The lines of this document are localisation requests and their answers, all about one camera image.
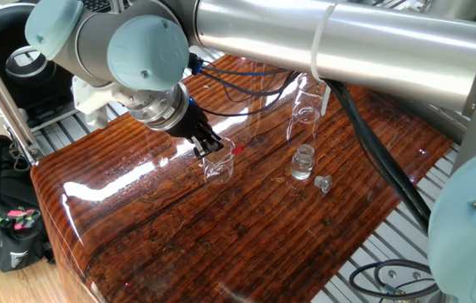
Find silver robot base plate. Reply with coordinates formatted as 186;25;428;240
378;264;435;303

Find glossy wood-pattern mat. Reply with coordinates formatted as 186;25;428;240
30;53;454;303

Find white zip tie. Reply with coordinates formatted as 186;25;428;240
309;3;336;118

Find clear glass bottle stopper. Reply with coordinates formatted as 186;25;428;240
314;174;333;194

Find small glass reagent bottle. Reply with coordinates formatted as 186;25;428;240
289;143;316;182

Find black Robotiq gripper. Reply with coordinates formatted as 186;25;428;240
164;98;225;160

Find black backpack with colourful print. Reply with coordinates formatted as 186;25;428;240
0;134;57;283

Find silver wrist coupling flange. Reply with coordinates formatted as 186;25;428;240
125;81;192;132

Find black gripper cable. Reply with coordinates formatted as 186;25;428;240
186;52;303;119

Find black cable with metal plug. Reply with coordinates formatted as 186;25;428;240
348;258;442;301

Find tall clear glass beaker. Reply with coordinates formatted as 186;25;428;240
286;72;328;143

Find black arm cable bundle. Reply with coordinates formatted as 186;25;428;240
325;78;433;236

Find small clear glass beaker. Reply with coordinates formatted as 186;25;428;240
201;136;237;185

